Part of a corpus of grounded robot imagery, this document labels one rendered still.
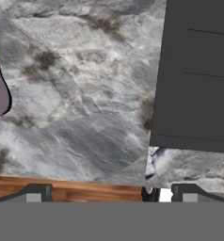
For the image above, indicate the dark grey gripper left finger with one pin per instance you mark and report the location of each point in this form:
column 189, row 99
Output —
column 35, row 192

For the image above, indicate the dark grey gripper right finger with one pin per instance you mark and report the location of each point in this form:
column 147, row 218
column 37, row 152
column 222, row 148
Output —
column 189, row 191

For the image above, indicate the dark grey cabinet run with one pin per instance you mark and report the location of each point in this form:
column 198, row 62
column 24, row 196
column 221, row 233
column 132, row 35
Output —
column 195, row 78

